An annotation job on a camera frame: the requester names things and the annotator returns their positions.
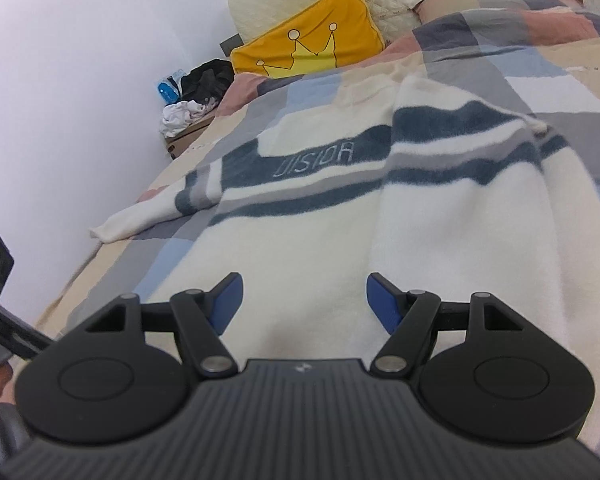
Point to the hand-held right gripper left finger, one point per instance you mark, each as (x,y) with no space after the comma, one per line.
(227,305)

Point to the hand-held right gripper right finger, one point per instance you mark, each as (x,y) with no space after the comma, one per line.
(384,305)

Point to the white sweater with dark stripes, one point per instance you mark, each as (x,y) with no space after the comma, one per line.
(330,240)

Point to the person's leg in grey jeans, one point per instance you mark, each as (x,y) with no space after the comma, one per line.
(2,435)

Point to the brown nightstand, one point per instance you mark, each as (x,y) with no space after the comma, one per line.
(185,142)

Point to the white crumpled cloth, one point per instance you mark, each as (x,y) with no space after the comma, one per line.
(177,117)

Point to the blue packet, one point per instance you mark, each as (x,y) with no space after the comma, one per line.
(167,92)

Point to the black cloth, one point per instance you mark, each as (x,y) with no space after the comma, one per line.
(207,80)

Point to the checkered patchwork quilt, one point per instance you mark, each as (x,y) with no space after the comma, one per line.
(530,65)

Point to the yellow crown print pillow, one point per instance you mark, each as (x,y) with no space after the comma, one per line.
(350,15)

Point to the checkered pillow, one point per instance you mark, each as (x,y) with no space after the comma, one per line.
(480,2)

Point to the dark wall outlet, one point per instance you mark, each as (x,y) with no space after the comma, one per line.
(231,45)

